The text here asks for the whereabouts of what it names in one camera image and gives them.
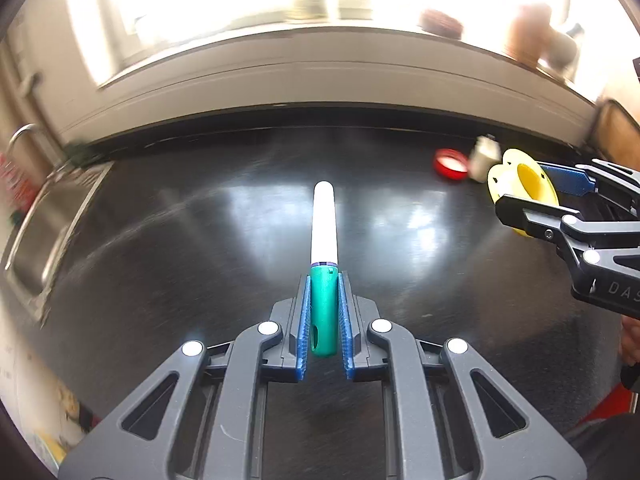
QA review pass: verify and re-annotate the dark red bowl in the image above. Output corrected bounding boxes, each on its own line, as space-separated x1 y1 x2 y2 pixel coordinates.
419 8 463 39

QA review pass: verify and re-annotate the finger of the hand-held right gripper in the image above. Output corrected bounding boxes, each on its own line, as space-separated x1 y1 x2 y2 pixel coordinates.
494 193 603 266
540 158 640 211

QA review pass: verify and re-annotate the red jar lid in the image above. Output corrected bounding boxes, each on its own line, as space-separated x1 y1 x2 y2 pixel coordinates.
434 148 469 181

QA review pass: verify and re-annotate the yellow plastic spool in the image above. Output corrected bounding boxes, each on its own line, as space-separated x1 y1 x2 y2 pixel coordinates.
486 148 560 239

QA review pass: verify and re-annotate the small white bottle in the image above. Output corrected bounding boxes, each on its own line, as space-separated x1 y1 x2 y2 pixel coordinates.
469 134 502 184

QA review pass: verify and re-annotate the green scouring pad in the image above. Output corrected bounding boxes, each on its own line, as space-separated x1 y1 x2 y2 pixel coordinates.
64 142 103 167

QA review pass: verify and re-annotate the stainless steel sink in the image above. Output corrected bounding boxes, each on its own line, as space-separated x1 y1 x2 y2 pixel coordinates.
4 160 116 323

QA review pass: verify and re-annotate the grey kettle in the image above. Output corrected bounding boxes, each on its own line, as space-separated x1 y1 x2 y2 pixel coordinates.
539 22 583 82

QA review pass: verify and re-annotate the red wall poster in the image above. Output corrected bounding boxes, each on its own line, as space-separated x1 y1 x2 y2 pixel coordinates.
0 154 37 217

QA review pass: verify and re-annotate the white marker with green cap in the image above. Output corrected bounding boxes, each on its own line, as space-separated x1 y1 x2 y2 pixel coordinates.
308 180 339 358

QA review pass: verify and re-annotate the wooden board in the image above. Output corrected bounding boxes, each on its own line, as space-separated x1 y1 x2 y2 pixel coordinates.
594 99 640 163

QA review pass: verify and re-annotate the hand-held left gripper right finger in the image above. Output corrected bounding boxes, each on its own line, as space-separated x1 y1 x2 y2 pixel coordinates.
337 270 587 480

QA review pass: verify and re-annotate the chrome faucet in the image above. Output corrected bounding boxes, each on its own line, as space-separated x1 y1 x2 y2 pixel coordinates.
7 123 63 181

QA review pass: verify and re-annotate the person's right forearm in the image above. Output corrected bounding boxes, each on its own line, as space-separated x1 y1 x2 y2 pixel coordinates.
619 317 640 392

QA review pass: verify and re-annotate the brown clay pot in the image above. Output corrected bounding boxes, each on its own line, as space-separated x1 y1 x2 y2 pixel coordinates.
504 2 553 63

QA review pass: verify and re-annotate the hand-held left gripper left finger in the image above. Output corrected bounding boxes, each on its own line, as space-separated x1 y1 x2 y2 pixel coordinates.
59 272 312 480

